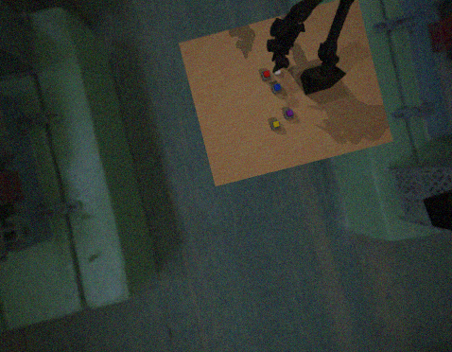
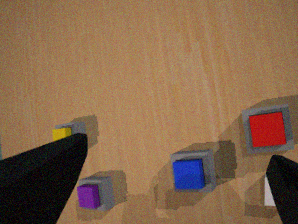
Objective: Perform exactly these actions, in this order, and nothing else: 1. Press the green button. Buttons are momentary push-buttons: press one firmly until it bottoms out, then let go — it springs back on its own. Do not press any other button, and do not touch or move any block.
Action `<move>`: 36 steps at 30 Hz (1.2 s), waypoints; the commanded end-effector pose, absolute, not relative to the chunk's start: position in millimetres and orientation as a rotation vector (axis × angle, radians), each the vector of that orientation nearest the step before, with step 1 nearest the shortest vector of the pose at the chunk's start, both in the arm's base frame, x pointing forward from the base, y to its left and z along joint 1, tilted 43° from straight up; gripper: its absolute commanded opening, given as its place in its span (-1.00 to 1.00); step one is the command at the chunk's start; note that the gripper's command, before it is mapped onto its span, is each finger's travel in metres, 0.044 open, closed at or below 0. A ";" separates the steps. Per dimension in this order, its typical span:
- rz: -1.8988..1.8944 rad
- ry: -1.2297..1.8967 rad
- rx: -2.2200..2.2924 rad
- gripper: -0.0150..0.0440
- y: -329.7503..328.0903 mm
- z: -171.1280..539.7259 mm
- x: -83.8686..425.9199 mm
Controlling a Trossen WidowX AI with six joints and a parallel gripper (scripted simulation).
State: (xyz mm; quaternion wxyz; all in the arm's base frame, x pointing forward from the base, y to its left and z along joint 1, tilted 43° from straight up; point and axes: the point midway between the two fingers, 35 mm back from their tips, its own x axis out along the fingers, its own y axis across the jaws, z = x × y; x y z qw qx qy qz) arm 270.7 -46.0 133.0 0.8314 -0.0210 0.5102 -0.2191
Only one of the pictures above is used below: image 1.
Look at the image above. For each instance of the red button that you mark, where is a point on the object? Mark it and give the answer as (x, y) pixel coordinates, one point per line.
(265, 75)

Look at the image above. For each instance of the blue button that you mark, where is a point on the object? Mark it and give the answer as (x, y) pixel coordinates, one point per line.
(276, 89)

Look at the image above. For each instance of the yellow button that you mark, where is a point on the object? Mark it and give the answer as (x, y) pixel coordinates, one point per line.
(275, 125)

